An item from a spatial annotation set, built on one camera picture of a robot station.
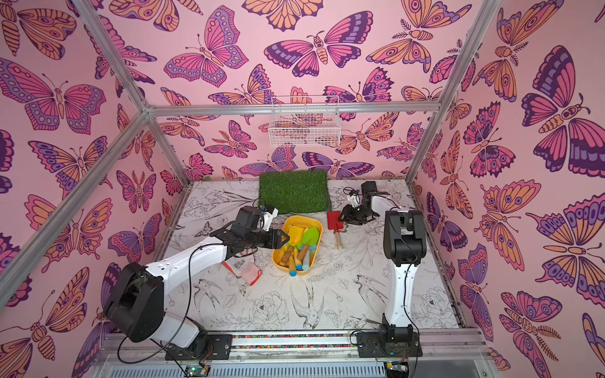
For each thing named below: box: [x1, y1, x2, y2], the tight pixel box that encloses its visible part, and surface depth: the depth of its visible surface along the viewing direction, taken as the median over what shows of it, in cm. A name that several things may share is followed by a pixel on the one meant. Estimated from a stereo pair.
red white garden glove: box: [220, 260, 263, 286], surface depth 89 cm
